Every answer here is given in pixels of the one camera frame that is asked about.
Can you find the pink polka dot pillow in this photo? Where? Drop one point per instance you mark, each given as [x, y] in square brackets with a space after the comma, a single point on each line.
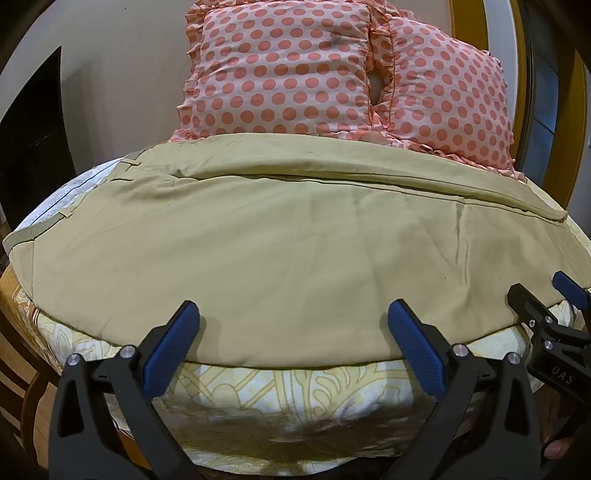
[281, 69]
[443, 92]

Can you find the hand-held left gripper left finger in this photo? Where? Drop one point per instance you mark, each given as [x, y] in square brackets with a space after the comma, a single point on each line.
[168, 353]

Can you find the wooden bed frame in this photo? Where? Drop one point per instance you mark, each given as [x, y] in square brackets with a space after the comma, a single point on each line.
[18, 369]

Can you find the dark cabinet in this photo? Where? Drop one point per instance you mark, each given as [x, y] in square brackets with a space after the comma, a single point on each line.
[32, 138]

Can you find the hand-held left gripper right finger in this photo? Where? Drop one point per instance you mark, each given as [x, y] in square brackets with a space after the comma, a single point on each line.
[418, 353]

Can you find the yellow patterned bedsheet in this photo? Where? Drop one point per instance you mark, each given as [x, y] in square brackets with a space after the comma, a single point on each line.
[300, 397]

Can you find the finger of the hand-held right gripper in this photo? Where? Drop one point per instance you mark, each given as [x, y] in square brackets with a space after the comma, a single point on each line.
[526, 300]
[571, 290]

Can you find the person's right hand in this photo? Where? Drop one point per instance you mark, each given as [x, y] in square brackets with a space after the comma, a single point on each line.
[555, 445]

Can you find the glass window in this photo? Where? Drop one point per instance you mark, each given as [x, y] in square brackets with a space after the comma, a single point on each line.
[554, 92]

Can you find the khaki pants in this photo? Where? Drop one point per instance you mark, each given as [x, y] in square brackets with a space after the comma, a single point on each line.
[295, 254]

